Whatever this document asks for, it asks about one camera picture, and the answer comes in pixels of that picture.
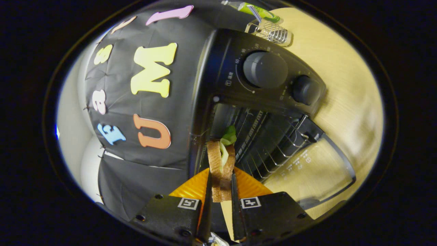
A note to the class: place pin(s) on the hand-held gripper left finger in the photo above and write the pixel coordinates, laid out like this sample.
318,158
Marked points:
206,222

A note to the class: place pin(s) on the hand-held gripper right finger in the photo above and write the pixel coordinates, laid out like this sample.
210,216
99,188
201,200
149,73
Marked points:
236,218

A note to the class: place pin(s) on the lettuce sandwich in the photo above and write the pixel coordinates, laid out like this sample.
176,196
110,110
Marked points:
215,160

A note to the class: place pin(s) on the black toaster oven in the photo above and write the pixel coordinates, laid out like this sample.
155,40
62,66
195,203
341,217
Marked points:
225,68

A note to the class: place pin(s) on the black backdrop cloth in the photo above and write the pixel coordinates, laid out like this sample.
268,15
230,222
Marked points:
119,68

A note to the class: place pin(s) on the green plastic bottle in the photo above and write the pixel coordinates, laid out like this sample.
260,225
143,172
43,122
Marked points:
259,12

